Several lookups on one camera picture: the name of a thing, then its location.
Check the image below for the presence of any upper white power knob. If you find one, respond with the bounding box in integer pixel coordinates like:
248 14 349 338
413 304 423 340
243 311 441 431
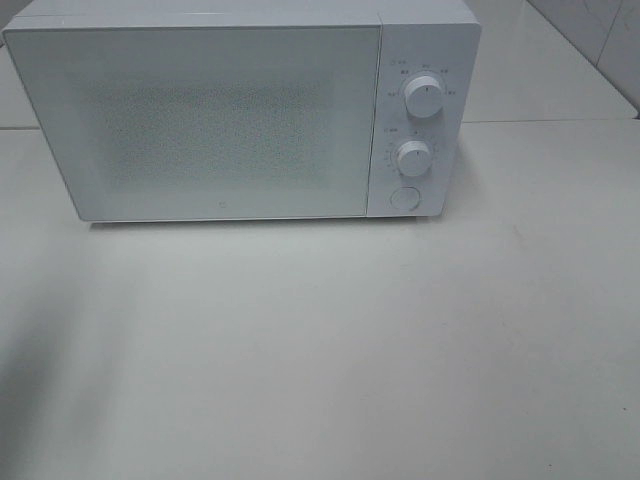
402 72 444 119

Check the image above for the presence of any white microwave oven body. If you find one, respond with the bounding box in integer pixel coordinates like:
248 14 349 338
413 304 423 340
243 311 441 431
2 1 482 221

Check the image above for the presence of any white microwave door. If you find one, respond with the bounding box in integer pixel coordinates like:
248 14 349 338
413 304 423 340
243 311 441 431
7 26 380 222

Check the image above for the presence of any white timer knob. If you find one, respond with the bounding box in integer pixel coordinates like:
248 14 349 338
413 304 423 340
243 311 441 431
394 140 434 178

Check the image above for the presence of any round white door button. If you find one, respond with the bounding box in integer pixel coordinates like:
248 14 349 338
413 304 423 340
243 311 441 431
390 187 421 211

